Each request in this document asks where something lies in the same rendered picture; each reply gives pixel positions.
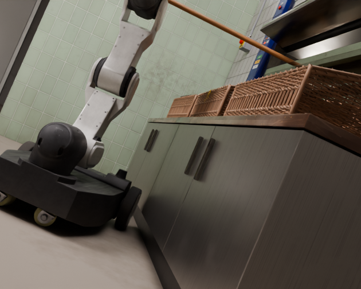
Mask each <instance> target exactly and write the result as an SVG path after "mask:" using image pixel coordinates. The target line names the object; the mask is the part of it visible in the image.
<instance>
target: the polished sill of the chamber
mask: <svg viewBox="0 0 361 289"><path fill-rule="evenodd" d="M358 49H361V42H357V43H354V44H351V45H347V46H344V47H341V48H337V49H334V50H330V51H327V52H324V53H320V54H316V55H314V56H310V57H306V58H302V59H300V60H296V61H292V62H290V63H286V64H283V65H279V66H276V67H273V68H269V69H266V71H265V73H264V74H268V73H272V72H276V71H280V70H283V69H287V68H291V67H295V66H298V65H302V64H306V63H310V62H313V61H317V60H321V59H324V58H328V57H332V56H336V55H339V54H343V53H347V52H352V51H354V50H358Z"/></svg>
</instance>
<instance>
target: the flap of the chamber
mask: <svg viewBox="0 0 361 289"><path fill-rule="evenodd" d="M325 11H327V12H328V14H327V15H324V12H325ZM360 18H361V0H311V1H309V2H307V3H305V4H303V5H302V6H300V7H298V8H296V9H294V10H292V11H291V12H289V13H287V14H285V15H284V16H282V17H280V18H278V19H276V20H274V21H273V22H271V23H269V24H267V25H265V26H263V27H262V28H261V29H260V31H262V32H263V33H264V34H265V35H267V36H268V37H269V38H270V39H272V40H273V41H274V42H276V43H277V44H278V45H280V46H281V47H282V48H284V47H286V46H289V45H292V44H294V43H297V42H299V41H302V40H305V39H307V38H310V37H313V36H315V35H318V34H320V33H323V32H326V31H328V30H331V29H334V28H336V27H338V26H342V25H344V24H347V23H349V22H352V21H354V20H357V19H360ZM294 26H295V27H296V29H295V30H294V29H293V27H294Z"/></svg>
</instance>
